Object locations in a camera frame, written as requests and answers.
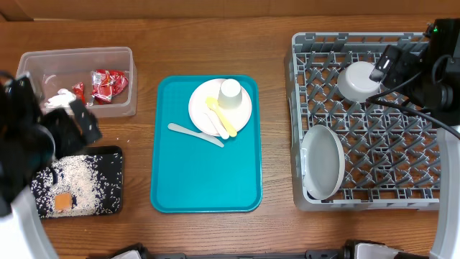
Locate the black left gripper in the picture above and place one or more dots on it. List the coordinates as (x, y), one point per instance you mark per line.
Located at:
(87, 122)

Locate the black rice tray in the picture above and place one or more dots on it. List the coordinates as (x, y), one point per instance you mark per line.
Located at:
(94, 177)

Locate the red ketchup packet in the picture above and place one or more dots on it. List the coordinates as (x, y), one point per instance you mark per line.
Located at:
(78, 90)

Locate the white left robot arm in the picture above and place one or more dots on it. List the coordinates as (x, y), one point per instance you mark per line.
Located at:
(22, 234)

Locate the white paper cup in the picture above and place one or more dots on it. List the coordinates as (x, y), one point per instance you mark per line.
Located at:
(230, 94)

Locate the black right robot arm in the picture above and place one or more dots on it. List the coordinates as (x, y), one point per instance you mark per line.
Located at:
(443, 39)

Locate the orange food cube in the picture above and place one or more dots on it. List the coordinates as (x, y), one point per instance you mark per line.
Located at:
(63, 202)

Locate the grey small bowl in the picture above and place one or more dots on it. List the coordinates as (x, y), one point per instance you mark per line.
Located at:
(354, 83)

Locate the teal plastic tray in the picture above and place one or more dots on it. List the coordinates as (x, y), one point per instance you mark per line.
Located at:
(191, 175)

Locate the grey round plate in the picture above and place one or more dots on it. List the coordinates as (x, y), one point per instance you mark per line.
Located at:
(324, 162)

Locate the grey dishwasher rack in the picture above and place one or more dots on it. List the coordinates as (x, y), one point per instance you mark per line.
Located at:
(391, 160)

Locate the grey plastic knife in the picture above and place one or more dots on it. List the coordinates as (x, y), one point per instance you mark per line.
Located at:
(201, 135)

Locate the white round plate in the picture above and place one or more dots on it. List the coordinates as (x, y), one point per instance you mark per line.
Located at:
(197, 105)

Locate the clear plastic bin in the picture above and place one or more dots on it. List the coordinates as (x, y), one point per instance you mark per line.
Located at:
(52, 70)

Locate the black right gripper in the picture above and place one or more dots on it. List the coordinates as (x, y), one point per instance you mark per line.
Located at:
(399, 65)

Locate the red snack wrapper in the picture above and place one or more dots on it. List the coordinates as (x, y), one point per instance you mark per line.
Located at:
(107, 84)

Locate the white napkin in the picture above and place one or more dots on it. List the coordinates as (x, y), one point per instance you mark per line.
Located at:
(62, 100)

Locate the yellow plastic spoon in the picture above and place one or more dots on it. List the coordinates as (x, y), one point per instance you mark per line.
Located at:
(213, 104)

